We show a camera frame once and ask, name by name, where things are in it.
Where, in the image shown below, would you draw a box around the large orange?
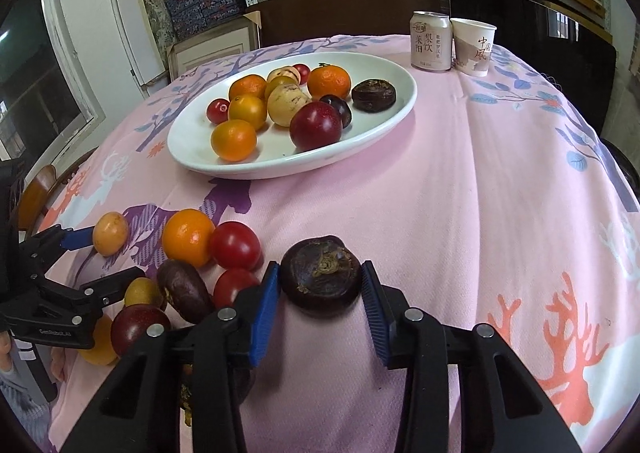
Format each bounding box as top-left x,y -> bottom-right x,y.
160,208 -> 216,269

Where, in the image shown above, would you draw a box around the dark brown mangosteen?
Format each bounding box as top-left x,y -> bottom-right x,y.
278,235 -> 361,319

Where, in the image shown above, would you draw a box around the red plum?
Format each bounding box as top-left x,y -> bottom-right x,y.
288,101 -> 343,151

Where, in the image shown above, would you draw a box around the wooden chair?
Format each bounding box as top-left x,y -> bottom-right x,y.
17,149 -> 96,236

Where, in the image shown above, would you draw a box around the red tomato in pile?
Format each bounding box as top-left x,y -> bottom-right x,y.
208,221 -> 262,271

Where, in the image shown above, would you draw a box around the pink deer tablecloth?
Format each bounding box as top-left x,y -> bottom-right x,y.
43,35 -> 639,452

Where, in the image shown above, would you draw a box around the white oval plate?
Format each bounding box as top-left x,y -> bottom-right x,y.
167,52 -> 418,179

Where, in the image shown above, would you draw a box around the pale yellow fruit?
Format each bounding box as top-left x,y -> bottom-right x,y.
267,85 -> 311,127

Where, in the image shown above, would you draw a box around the small orange tangerine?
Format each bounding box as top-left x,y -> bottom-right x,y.
229,74 -> 267,100

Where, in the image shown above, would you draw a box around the orange mandarin on plate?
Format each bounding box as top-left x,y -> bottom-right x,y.
307,64 -> 352,99

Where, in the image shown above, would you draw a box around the small yellow fruit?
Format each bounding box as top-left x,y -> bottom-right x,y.
264,75 -> 298,100

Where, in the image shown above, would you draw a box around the blue patterned boxes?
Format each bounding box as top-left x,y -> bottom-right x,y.
165,0 -> 245,40

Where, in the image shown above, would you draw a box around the framed picture in box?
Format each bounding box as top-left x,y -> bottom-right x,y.
167,11 -> 262,80

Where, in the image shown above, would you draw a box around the pink drink can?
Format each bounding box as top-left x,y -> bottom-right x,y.
410,11 -> 452,72

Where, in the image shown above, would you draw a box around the white paper cup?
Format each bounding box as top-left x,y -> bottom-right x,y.
450,18 -> 497,77

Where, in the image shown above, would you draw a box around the dark wooden board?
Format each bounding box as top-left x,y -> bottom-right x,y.
247,0 -> 449,46

